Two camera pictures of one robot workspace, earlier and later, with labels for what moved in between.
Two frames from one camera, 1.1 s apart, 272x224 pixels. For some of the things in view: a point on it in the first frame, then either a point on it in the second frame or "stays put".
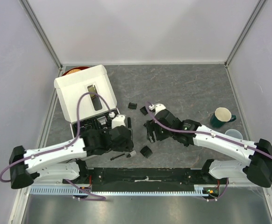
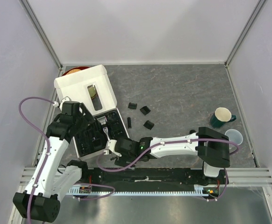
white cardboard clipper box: [86, 94] stays put
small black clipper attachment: [129, 122] stays put
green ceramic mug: [221, 116] stays put
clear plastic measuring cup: [234, 133] stays put
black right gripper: [151, 125] to [122, 161]
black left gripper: [126, 146] to [87, 118]
